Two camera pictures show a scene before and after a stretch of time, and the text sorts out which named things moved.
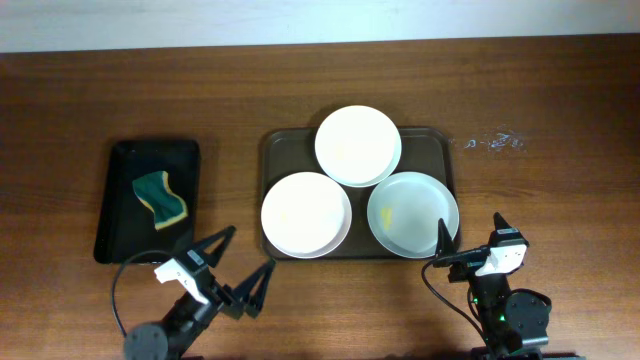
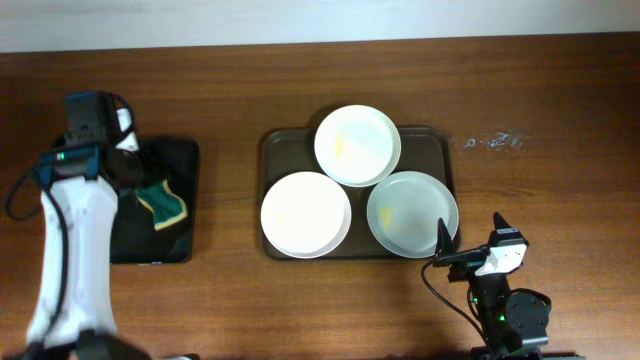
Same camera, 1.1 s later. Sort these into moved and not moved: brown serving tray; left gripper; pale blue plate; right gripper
Moved: left gripper
Not moved: right gripper; brown serving tray; pale blue plate
